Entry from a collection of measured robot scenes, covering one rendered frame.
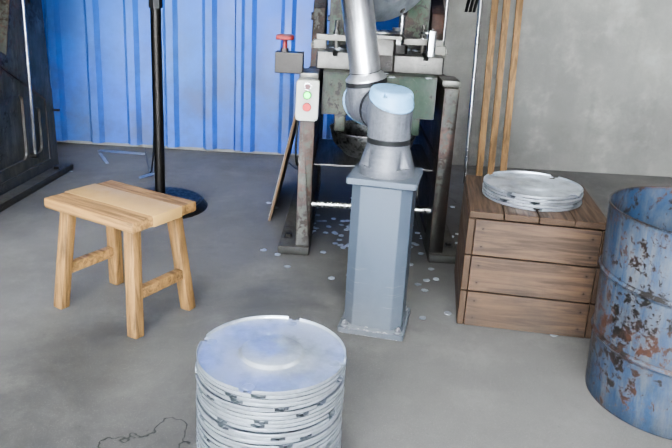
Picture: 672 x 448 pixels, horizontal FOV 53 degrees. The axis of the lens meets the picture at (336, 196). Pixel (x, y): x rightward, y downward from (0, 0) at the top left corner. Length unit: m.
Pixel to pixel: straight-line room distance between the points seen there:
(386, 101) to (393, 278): 0.48
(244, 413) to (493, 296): 0.97
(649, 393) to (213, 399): 0.96
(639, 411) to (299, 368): 0.81
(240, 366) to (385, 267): 0.65
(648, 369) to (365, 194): 0.78
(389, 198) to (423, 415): 0.55
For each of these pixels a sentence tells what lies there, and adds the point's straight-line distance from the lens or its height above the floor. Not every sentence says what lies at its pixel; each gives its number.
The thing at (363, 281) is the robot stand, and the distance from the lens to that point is 1.87.
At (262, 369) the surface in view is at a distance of 1.31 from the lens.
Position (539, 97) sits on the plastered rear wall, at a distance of 3.91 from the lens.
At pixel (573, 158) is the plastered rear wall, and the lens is 4.03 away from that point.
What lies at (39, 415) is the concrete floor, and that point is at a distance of 1.68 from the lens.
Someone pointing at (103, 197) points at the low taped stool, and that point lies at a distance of 1.99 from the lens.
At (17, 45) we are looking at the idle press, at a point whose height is 0.62.
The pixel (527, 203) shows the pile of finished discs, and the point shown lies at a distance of 1.99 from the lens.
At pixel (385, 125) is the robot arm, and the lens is 1.76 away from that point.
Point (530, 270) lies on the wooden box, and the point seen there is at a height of 0.19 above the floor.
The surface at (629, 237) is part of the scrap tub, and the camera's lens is 1.62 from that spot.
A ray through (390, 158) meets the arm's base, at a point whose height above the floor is 0.51.
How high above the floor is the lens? 0.92
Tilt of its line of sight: 17 degrees down
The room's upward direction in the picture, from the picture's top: 3 degrees clockwise
